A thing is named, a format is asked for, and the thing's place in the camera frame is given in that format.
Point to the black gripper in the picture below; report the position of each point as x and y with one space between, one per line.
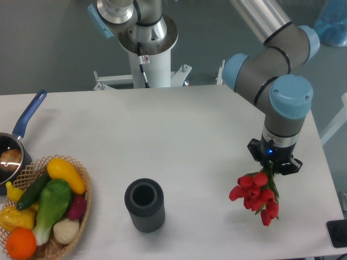
277 150

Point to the red tulip bouquet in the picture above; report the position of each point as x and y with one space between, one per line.
259 193

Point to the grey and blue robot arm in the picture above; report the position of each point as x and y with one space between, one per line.
265 81

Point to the dark grey ribbed vase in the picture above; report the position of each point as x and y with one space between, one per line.
144 200

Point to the black device at table edge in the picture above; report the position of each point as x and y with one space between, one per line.
337 232

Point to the blue plastic bag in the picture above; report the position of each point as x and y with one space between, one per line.
331 23

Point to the purple radish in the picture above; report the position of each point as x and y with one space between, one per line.
77 208

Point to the yellow squash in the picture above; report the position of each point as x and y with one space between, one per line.
59 168

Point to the white garlic bulb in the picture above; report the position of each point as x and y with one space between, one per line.
66 230

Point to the green bok choy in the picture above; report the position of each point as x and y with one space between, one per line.
52 204

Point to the woven wicker basket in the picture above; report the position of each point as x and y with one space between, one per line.
52 249

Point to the green cucumber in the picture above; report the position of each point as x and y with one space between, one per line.
32 193

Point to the yellow banana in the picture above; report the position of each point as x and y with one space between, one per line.
15 194

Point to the brown bread roll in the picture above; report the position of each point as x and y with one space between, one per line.
11 159

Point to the orange fruit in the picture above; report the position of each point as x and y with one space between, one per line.
21 244

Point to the yellow bell pepper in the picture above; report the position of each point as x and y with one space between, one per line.
13 219

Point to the white metal frame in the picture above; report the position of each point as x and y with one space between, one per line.
335 124

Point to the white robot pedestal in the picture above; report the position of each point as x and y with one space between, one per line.
149 54

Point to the blue handled saucepan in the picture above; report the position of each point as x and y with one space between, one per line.
13 140

